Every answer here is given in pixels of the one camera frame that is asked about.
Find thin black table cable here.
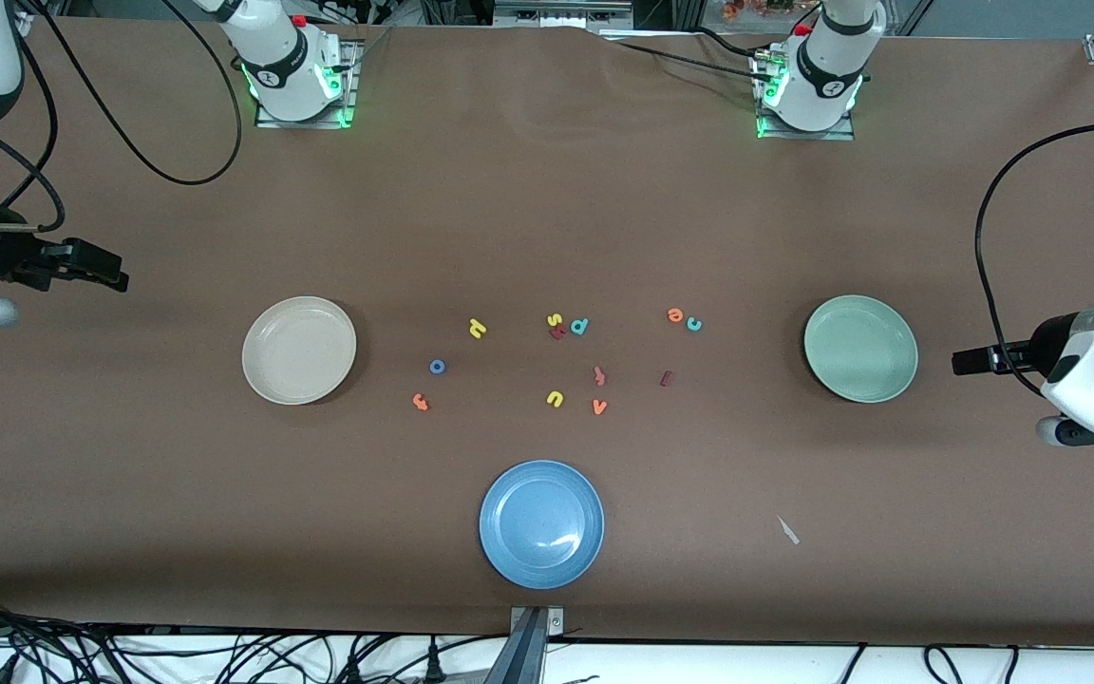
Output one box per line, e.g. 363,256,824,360
604,27,768,83

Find grey metal box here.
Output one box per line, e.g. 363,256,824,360
493,0,633,31

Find looped black floor cable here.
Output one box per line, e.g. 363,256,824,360
924,644,1019,684

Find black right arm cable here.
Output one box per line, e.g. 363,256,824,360
0,0,244,234

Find green plate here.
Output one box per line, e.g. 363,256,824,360
803,294,919,404

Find tangled black floor cables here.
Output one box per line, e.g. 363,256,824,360
0,589,500,684

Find brown table cover sheet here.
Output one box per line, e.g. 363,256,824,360
0,17,1094,647

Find grey metal camera bracket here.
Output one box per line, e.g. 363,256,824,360
498,605,567,684

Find beige brown plate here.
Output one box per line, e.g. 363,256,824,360
241,295,358,407

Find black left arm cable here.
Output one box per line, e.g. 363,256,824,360
974,121,1094,398

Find blue plate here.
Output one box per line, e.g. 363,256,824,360
478,460,606,591

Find orange leafy object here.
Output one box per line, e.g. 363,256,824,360
723,0,795,22

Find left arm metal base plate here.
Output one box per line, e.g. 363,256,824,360
756,52,857,142

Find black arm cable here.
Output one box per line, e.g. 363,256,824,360
974,121,1094,398
0,0,244,234

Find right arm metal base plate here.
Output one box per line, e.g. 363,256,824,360
255,38,360,129

